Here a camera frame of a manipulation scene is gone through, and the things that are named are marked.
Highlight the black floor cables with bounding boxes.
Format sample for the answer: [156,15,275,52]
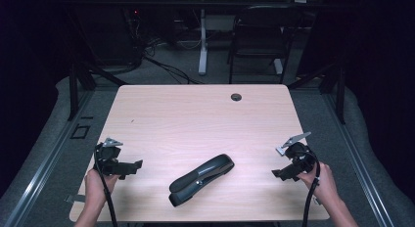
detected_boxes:
[142,37,204,85]

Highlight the black tape square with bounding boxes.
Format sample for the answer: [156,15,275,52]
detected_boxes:
[69,123,92,140]

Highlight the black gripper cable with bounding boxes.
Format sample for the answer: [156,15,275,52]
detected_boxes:
[93,144,119,227]
[301,151,322,227]

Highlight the person's left hand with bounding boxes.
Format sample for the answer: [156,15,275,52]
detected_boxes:
[83,168,120,205]

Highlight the black folding chair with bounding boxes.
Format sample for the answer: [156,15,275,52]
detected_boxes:
[227,5,304,85]

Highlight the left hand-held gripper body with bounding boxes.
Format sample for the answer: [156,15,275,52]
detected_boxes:
[94,137,127,176]

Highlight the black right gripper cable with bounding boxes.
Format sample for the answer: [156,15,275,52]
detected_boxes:
[301,151,322,227]

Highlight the black stapler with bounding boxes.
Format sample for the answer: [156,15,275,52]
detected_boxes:
[168,153,235,207]

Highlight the black computer tower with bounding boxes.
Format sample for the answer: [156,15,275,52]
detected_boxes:
[77,5,145,67]

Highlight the person's right hand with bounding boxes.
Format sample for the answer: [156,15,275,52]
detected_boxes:
[297,161,341,205]

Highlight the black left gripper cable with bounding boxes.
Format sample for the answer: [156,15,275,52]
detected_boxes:
[93,144,119,227]

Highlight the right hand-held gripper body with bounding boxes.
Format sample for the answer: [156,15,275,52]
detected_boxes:
[282,131,319,175]

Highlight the aluminium floor rail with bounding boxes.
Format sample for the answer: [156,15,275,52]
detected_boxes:
[322,89,396,227]
[3,89,96,227]

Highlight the white desk leg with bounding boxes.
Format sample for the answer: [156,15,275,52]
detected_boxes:
[198,8,209,76]

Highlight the black frame post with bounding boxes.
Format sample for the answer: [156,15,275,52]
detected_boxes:
[67,61,80,121]

